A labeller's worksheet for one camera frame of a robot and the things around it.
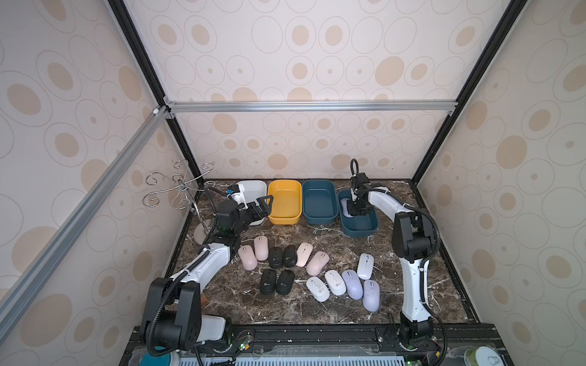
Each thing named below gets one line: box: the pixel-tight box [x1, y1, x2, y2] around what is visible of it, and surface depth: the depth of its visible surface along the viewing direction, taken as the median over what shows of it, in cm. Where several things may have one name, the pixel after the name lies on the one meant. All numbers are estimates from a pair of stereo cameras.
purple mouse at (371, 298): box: [362, 279, 380, 312], surface depth 83 cm
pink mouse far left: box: [237, 244, 258, 271], surface depth 92 cm
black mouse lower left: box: [259, 268, 277, 296], surface depth 86 cm
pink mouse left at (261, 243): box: [254, 235, 270, 262], surface depth 94 cm
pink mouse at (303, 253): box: [295, 241, 314, 267], surface depth 93 cm
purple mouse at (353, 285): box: [341, 269, 364, 300], surface depth 85 cm
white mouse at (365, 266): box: [357, 253, 375, 280], surface depth 90 cm
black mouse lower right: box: [275, 269, 296, 296], surface depth 86 cm
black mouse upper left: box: [268, 246, 284, 270], surface depth 91 cm
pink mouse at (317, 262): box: [305, 250, 330, 277], surface depth 91 cm
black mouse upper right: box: [283, 244, 298, 268], surface depth 91 cm
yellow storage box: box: [267, 179, 303, 225], surface depth 112 cm
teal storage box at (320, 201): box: [302, 179, 340, 225], surface depth 111 cm
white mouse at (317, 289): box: [305, 276, 331, 303], surface depth 84 cm
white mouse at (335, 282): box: [324, 269, 347, 296], surface depth 85 cm
